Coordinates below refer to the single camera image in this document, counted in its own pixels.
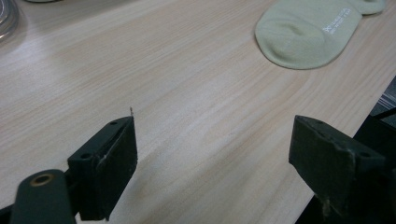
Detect translucent grey lid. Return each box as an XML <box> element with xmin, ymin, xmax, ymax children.
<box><xmin>0</xmin><ymin>0</ymin><xmax>21</xmax><ymax>43</ymax></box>

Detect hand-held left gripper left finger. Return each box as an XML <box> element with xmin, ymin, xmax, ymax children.
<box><xmin>67</xmin><ymin>116</ymin><xmax>138</xmax><ymax>222</ymax></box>

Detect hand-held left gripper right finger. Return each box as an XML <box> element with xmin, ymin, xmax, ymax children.
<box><xmin>288</xmin><ymin>115</ymin><xmax>388</xmax><ymax>219</ymax></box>

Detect pale green sock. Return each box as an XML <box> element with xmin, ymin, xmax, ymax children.
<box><xmin>348</xmin><ymin>0</ymin><xmax>388</xmax><ymax>16</ymax></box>
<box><xmin>254</xmin><ymin>0</ymin><xmax>364</xmax><ymax>70</ymax></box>

